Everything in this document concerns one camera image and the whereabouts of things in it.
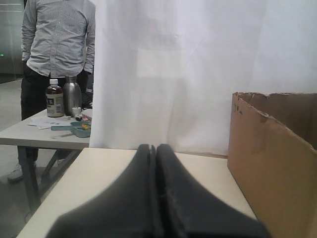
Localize grey side table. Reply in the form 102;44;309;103
0;110;90;214

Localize small white jar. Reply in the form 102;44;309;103
72;107;82;117

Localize person in grey shirt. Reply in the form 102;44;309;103
6;0;96;181

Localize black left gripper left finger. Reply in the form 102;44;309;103
46;144;156;238

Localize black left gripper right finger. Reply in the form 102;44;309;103
156;144;271;238

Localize white curtain backdrop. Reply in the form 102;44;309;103
89;0;317;155

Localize brown tea bottle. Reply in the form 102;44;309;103
46;79;64;118

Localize stainless steel flask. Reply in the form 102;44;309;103
63;76;82;116

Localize teal plastic tray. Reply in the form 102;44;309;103
51;121;91;138

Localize white papers on table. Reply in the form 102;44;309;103
27;116;72;129

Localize large open cardboard box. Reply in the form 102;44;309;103
228;93;317;238

